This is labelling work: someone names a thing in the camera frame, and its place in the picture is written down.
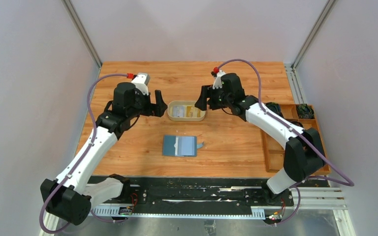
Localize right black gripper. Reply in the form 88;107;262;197
194;84;232;111

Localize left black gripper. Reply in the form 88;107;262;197
127;88;167;119

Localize beige oval tray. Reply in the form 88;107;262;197
166;100;206;122

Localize blue card holder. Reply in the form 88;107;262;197
162;135;204;157

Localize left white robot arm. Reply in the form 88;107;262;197
40;82;167;225

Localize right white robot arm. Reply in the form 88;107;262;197
195;72;326;205

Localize card in tray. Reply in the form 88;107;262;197
172;105;187;118

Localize wooden compartment organizer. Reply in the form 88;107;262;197
260;103;332;176

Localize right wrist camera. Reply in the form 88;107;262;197
212;67;226;89

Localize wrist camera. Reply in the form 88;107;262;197
212;67;226;89
126;73;150;95

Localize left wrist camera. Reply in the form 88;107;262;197
126;73;150;95

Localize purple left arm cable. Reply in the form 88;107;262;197
39;73;134;235

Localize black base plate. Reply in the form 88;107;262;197
68;176;330;216

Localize right aluminium corner post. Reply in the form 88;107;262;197
291;0;337;69

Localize aluminium corner post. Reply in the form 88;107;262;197
61;0;103;69
291;0;337;69

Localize coiled cable top right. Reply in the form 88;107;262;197
296;103;315;120

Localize left aluminium corner post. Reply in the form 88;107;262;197
61;0;103;69

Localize aluminium rail frame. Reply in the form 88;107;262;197
45;176;355;236

